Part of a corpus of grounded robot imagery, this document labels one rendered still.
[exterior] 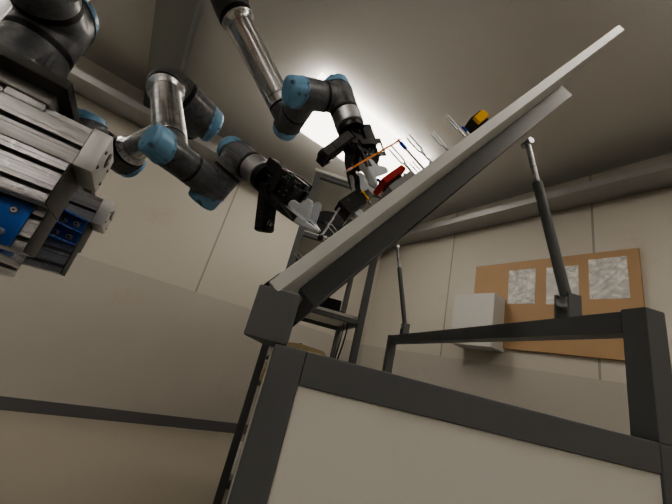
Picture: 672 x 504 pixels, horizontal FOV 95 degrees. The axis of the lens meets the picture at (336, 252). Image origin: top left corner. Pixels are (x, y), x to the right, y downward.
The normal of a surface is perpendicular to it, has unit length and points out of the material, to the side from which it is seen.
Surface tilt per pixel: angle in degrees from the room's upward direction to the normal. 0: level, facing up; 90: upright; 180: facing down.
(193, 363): 90
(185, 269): 90
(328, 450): 90
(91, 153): 90
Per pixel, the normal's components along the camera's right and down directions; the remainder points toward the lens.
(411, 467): 0.20, -0.29
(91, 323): 0.57, -0.15
